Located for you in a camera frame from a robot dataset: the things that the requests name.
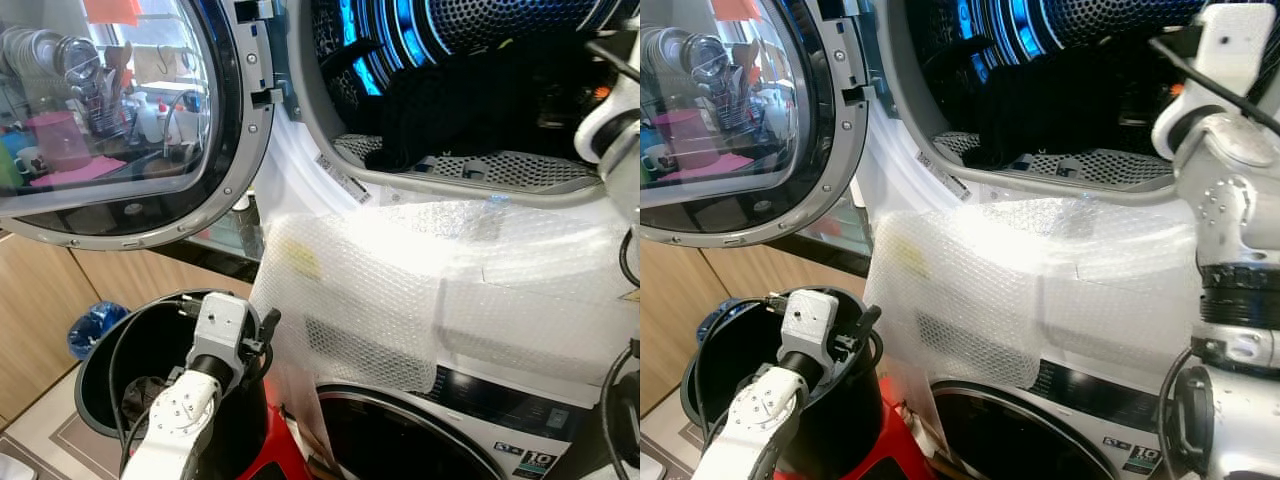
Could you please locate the white washing machine black door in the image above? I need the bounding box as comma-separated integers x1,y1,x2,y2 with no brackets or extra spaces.
925,355,1201,480
300,365,641,480

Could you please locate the black clothes pile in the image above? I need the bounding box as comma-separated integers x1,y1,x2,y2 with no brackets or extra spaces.
925,35,1201,169
325,40,621,171

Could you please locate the yellow label under wrap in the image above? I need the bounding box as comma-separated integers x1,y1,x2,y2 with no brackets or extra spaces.
285,245,323,281
895,243,931,279

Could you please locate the black plastic bucket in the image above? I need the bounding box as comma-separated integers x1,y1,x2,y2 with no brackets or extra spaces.
75,290,271,480
680,288,881,480

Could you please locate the red plastic stool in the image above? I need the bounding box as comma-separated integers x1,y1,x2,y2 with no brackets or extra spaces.
235,405,316,480
850,375,941,480

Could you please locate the clear bubble wrap sheet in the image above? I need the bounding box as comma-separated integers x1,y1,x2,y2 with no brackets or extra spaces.
865,197,1216,391
250,197,641,393

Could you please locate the dark patterned garment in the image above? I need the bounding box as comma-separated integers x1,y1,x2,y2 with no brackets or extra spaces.
120,375,171,426

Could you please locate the blue plastic bag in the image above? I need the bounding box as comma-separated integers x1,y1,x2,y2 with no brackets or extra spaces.
67,300,131,361
697,297,741,336

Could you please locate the white tumble dryer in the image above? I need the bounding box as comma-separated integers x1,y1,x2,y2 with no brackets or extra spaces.
835,0,1280,401
235,0,641,396

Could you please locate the wooden cabinet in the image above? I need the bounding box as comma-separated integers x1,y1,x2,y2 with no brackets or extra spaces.
0,232,256,421
640,235,871,416

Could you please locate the round glass dryer door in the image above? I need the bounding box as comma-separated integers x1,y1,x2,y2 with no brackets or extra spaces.
0,0,276,251
640,0,869,249

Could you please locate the perforated metal lint filter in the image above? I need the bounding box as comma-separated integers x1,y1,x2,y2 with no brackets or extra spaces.
333,133,601,193
930,130,1176,191

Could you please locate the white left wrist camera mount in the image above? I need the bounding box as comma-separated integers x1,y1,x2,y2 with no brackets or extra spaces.
188,292,261,386
778,288,841,376

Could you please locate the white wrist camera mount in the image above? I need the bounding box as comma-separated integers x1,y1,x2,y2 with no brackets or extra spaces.
188,292,261,386
778,288,841,376
1193,3,1279,99

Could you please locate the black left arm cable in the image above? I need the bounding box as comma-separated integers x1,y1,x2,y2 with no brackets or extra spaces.
693,293,791,471
105,295,206,471

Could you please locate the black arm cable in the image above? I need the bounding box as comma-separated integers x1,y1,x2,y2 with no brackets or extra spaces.
1158,345,1216,480
105,295,206,471
598,225,641,480
693,293,791,471

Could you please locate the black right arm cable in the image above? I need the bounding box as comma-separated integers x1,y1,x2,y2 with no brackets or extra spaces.
1158,345,1216,480
598,225,641,480

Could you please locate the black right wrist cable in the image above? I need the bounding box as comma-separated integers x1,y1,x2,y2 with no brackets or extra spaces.
1148,25,1280,126
585,30,641,81

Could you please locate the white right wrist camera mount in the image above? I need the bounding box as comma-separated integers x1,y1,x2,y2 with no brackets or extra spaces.
1193,3,1279,99

